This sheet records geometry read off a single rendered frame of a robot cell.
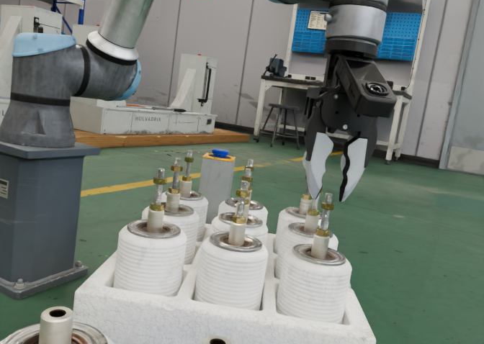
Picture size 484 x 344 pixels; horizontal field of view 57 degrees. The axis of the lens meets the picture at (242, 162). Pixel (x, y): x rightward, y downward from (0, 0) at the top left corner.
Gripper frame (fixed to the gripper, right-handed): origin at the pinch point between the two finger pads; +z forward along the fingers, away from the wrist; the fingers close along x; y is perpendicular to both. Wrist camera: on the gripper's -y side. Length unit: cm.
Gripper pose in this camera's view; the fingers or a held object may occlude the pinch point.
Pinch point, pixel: (330, 191)
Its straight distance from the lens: 61.7
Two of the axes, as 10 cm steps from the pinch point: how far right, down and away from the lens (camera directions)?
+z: -1.4, 9.8, 1.4
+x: -9.8, -1.2, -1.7
